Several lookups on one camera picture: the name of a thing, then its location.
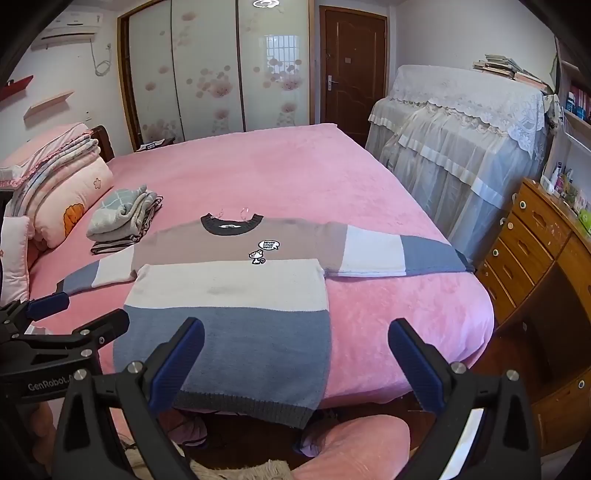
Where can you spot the pastel striped folded blanket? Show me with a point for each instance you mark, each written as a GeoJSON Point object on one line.
{"type": "Point", "coordinates": [60, 157]}

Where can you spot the flower print folded quilt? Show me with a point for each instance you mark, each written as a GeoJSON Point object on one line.
{"type": "Point", "coordinates": [69, 194]}

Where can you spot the beige shaggy rug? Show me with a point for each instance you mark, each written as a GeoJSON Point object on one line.
{"type": "Point", "coordinates": [240, 470]}

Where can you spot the white printed cushion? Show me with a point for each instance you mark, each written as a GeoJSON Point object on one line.
{"type": "Point", "coordinates": [14, 263]}

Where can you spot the stack of books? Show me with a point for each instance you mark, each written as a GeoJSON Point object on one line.
{"type": "Point", "coordinates": [503, 64]}

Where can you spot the person's right leg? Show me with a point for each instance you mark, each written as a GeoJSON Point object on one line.
{"type": "Point", "coordinates": [355, 447]}

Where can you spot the grey checked fleece garment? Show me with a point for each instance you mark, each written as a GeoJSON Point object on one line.
{"type": "Point", "coordinates": [111, 203]}

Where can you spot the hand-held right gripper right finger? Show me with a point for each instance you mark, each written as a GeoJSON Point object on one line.
{"type": "Point", "coordinates": [415, 369]}

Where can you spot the purple slipper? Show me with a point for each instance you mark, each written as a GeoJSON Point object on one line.
{"type": "Point", "coordinates": [194, 431]}
{"type": "Point", "coordinates": [307, 445]}

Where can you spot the floral sliding-door wardrobe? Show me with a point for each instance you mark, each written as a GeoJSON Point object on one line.
{"type": "Point", "coordinates": [207, 69]}

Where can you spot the red wall shelf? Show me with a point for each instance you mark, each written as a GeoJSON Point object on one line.
{"type": "Point", "coordinates": [14, 88]}

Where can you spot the white bookshelf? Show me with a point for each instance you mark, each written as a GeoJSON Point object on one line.
{"type": "Point", "coordinates": [577, 104]}

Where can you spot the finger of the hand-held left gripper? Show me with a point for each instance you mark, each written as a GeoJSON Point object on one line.
{"type": "Point", "coordinates": [48, 304]}
{"type": "Point", "coordinates": [104, 325]}

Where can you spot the stack of folded clothes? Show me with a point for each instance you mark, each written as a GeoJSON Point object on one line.
{"type": "Point", "coordinates": [108, 248]}

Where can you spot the dark wooden headboard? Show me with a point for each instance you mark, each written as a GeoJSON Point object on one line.
{"type": "Point", "coordinates": [105, 143]}

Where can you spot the brown wooden door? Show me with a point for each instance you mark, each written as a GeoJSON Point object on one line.
{"type": "Point", "coordinates": [355, 92]}

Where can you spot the green container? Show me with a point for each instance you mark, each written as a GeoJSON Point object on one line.
{"type": "Point", "coordinates": [585, 219]}

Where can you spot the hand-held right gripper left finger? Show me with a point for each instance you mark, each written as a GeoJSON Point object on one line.
{"type": "Point", "coordinates": [178, 364]}

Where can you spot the lace-covered piano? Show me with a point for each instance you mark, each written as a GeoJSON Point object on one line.
{"type": "Point", "coordinates": [461, 138]}

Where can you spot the colour-block knit sweater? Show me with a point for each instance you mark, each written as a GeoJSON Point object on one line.
{"type": "Point", "coordinates": [231, 286]}

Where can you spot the ceiling lamp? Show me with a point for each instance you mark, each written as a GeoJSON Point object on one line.
{"type": "Point", "coordinates": [266, 3]}

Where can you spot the white air conditioner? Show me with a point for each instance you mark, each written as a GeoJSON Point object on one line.
{"type": "Point", "coordinates": [74, 25]}

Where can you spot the pink fleece bed blanket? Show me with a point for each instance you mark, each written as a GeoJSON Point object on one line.
{"type": "Point", "coordinates": [300, 184]}

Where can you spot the pink wall shelf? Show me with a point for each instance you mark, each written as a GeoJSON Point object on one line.
{"type": "Point", "coordinates": [48, 101]}

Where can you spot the wooden desk with drawers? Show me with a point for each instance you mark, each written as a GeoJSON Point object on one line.
{"type": "Point", "coordinates": [531, 240]}

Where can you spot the light grey folded garment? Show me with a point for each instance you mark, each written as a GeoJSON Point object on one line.
{"type": "Point", "coordinates": [136, 224]}

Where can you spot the cluster of small bottles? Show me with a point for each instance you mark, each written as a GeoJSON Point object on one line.
{"type": "Point", "coordinates": [561, 180]}

